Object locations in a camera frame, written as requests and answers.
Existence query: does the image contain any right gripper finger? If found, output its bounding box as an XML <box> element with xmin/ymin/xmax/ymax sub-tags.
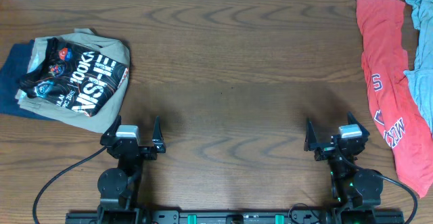
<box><xmin>347</xmin><ymin>112</ymin><xmax>369</xmax><ymax>137</ymax></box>
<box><xmin>304</xmin><ymin>118</ymin><xmax>317</xmax><ymax>152</ymax></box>

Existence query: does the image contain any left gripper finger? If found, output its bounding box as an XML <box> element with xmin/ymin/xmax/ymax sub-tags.
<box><xmin>152</xmin><ymin>116</ymin><xmax>166</xmax><ymax>153</ymax></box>
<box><xmin>102</xmin><ymin>115</ymin><xmax>121</xmax><ymax>139</ymax></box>

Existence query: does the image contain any red printed t-shirt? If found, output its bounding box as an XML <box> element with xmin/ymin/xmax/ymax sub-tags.
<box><xmin>356</xmin><ymin>0</ymin><xmax>432</xmax><ymax>198</ymax></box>

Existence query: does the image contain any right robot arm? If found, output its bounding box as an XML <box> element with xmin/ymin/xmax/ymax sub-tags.
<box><xmin>304</xmin><ymin>112</ymin><xmax>383</xmax><ymax>223</ymax></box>

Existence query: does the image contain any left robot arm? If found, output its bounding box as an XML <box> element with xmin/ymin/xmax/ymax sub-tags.
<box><xmin>97</xmin><ymin>116</ymin><xmax>166</xmax><ymax>224</ymax></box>

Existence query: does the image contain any black printed folded shirt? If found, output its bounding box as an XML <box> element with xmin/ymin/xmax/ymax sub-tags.
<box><xmin>18</xmin><ymin>38</ymin><xmax>129</xmax><ymax>117</ymax></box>

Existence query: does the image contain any navy folded garment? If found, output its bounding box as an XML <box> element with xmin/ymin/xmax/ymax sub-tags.
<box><xmin>1</xmin><ymin>40</ymin><xmax>51</xmax><ymax>120</ymax></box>

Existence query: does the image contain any grey t-shirt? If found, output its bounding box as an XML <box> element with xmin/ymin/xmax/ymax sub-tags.
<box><xmin>404</xmin><ymin>0</ymin><xmax>432</xmax><ymax>128</ymax></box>

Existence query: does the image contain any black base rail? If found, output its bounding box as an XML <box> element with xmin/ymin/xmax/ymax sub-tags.
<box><xmin>65</xmin><ymin>208</ymin><xmax>405</xmax><ymax>224</ymax></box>

